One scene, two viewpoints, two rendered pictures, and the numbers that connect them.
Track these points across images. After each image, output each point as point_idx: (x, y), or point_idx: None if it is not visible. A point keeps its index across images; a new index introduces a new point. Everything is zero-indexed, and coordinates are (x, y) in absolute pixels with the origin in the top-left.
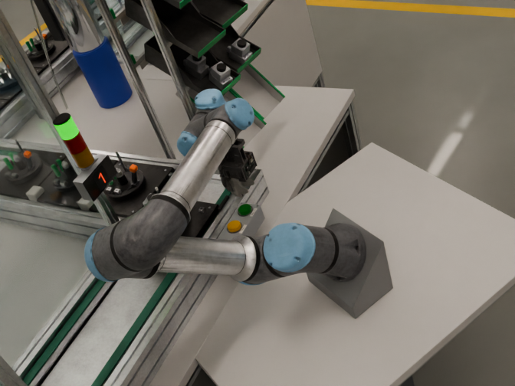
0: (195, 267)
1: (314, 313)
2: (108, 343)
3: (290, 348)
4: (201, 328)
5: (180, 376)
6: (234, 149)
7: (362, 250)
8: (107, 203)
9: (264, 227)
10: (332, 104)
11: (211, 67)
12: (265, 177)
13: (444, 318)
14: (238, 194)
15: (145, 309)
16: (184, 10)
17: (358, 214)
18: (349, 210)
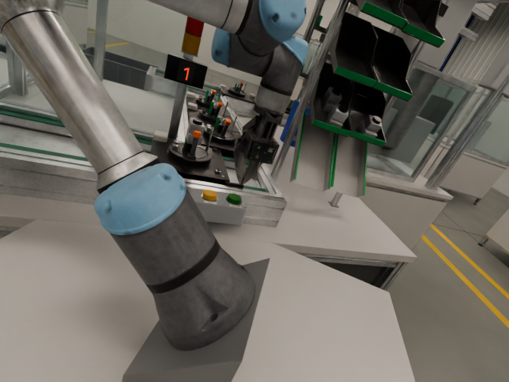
0: (44, 88)
1: (123, 322)
2: (44, 149)
3: (47, 314)
4: (83, 215)
5: (4, 213)
6: (264, 117)
7: (212, 330)
8: (180, 104)
9: (236, 233)
10: (390, 246)
11: (336, 103)
12: (288, 220)
13: None
14: (238, 176)
15: (84, 158)
16: (364, 57)
17: (302, 314)
18: (301, 303)
